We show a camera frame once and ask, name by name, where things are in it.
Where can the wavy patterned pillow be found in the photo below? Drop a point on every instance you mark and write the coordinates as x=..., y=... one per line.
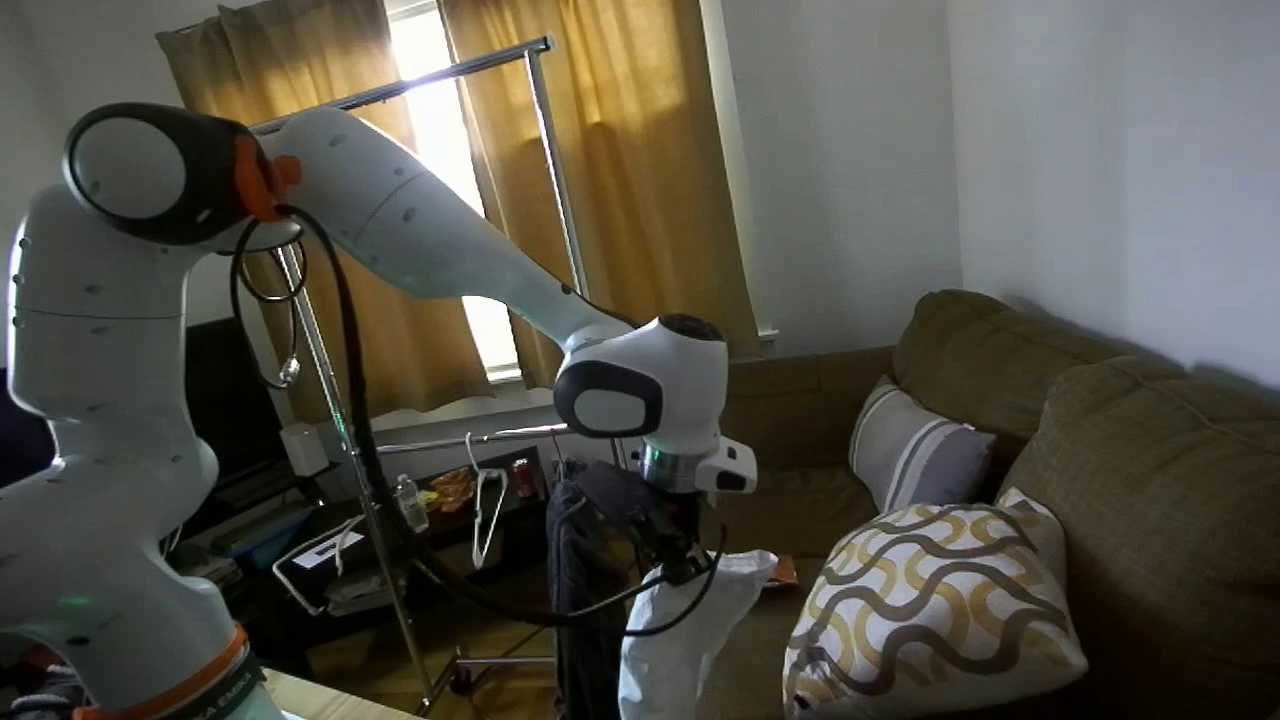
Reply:
x=930, y=610

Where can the white clothes hanger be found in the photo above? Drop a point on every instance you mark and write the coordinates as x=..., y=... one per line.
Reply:
x=487, y=520
x=300, y=560

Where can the grey striped pillow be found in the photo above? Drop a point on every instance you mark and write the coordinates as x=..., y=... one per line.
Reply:
x=915, y=450

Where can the white cloth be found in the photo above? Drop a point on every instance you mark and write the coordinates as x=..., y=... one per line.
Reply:
x=668, y=650

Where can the orange packet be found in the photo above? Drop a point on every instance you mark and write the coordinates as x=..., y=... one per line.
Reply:
x=783, y=572

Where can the orange snack bag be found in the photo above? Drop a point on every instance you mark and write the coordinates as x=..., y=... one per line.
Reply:
x=452, y=490

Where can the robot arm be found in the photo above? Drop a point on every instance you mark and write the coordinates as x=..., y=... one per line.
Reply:
x=120, y=480

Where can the clear water bottle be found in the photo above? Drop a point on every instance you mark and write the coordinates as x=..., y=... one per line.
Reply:
x=411, y=505

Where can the olive brown couch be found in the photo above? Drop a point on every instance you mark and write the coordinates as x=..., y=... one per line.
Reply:
x=1130, y=480

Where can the small white box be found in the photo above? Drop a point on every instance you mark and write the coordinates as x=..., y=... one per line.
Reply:
x=303, y=449

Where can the window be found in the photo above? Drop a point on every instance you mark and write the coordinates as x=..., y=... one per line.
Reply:
x=440, y=130

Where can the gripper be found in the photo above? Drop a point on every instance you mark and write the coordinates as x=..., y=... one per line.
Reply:
x=671, y=535

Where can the red soda can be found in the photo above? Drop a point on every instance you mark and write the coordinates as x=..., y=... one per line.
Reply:
x=523, y=478

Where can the black coffee table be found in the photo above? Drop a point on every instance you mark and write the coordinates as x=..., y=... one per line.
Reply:
x=300, y=620

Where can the metal garment rack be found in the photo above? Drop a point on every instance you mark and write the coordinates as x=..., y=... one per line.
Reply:
x=553, y=150

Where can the mustard yellow curtain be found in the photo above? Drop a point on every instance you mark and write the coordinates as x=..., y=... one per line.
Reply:
x=400, y=350
x=620, y=150

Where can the dark hanging garment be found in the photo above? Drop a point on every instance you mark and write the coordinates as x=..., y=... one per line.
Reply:
x=580, y=610

